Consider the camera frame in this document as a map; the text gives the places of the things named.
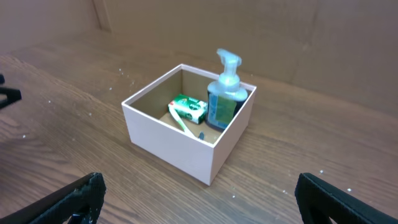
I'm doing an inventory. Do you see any blue disposable razor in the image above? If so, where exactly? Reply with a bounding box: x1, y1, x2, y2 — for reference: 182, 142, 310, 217
198, 132, 205, 140

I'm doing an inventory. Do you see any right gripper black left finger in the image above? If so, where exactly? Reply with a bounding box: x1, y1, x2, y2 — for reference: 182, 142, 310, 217
1, 172, 106, 224

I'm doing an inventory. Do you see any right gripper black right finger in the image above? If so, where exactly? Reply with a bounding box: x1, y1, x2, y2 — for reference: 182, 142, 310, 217
295, 173, 397, 224

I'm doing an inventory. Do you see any green toothbrush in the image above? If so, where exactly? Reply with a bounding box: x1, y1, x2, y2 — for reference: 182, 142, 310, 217
169, 106, 195, 138

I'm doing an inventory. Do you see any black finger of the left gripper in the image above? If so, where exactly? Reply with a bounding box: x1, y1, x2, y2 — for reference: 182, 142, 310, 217
0, 74, 22, 109

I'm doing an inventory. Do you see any clear soap pump bottle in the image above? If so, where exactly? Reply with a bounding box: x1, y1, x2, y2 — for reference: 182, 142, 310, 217
206, 49, 248, 130

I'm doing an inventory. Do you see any pink open box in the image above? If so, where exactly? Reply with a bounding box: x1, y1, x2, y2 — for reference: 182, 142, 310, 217
121, 64, 256, 185

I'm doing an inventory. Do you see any green soap bar packet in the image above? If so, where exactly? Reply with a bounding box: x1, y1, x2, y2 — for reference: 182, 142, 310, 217
169, 94, 208, 124

